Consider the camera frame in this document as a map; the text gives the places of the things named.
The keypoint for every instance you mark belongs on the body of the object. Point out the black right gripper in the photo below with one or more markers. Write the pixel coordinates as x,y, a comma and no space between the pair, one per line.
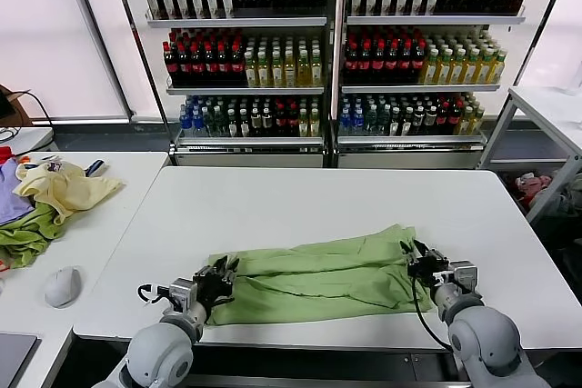
429,267

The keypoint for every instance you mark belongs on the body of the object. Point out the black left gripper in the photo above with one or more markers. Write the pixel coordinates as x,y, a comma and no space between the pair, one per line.
213,288

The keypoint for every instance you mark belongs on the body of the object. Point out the light green t-shirt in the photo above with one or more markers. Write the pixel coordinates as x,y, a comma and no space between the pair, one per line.
318,279

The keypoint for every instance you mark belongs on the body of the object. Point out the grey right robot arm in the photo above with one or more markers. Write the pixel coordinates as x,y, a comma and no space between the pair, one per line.
482,338

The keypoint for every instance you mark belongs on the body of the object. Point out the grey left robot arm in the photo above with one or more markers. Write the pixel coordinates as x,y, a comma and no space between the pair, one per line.
159,356

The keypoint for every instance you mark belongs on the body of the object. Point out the pink clothes pile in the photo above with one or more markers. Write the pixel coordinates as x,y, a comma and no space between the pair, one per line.
532,186

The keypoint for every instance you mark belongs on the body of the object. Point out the grey green clothes pile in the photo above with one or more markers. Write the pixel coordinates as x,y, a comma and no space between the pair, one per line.
568,206

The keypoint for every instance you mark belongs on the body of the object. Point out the small dark bottle white cap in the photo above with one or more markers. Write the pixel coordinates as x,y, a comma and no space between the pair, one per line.
394,124
244,125
232,125
406,124

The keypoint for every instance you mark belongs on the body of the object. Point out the small tea bottle white label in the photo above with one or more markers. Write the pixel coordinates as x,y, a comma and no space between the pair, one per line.
430,122
255,124
418,122
267,124

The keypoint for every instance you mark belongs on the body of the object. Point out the small green tinted bottle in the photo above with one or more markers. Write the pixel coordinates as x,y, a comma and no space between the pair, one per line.
208,124
220,124
384,123
371,123

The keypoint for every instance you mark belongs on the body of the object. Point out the small dark bottle red cap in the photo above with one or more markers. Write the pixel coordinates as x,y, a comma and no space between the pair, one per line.
291,122
453,120
442,120
279,122

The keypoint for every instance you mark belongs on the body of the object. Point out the small yellow juice bottle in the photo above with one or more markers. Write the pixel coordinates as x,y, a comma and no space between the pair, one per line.
464,123
303,125
476,122
314,125

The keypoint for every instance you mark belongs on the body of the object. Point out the small blue water bottle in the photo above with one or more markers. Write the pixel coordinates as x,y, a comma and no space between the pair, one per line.
345,124
358,124
185,123
197,123

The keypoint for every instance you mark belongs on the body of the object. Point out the light grey computer mouse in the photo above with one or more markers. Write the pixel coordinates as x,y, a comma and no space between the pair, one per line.
61,288

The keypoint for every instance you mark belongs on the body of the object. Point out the pale yellow garment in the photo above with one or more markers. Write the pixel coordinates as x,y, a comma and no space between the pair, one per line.
73,190

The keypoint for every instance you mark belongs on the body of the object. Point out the cola bottle red cap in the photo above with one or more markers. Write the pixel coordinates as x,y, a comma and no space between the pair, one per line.
196,67
170,67
236,67
391,65
350,65
418,65
404,65
183,67
364,65
209,67
377,65
222,67

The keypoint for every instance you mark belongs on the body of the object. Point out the white metal side table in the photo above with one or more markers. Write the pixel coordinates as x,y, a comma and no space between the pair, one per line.
545,106

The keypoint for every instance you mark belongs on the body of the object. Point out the crumpled green garment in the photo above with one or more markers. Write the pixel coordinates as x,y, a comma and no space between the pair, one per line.
23,238

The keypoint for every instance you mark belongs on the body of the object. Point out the purple garment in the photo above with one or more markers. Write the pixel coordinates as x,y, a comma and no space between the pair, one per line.
11,197

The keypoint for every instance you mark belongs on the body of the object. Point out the dark grey laptop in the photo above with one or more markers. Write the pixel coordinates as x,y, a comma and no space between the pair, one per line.
13,356

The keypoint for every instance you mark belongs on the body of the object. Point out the right beverage shelving unit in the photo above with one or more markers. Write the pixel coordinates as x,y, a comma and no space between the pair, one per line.
432,20

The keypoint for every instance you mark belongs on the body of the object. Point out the beverage shelving unit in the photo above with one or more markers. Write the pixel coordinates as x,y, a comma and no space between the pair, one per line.
236,22
432,20

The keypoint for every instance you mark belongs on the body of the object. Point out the red garment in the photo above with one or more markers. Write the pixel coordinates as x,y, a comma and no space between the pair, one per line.
4,154

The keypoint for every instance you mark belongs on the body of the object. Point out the left beverage shelving unit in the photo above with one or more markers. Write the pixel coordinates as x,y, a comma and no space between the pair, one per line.
236,22

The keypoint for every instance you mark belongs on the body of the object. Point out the brown cardboard box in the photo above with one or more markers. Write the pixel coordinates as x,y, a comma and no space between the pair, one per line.
20,108

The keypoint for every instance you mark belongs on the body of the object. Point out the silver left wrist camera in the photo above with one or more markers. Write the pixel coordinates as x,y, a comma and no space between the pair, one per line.
183,295

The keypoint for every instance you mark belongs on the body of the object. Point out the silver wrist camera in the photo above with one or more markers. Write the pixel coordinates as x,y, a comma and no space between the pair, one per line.
183,295
464,276

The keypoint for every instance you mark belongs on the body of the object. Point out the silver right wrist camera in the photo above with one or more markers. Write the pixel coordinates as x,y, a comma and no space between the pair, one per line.
464,276

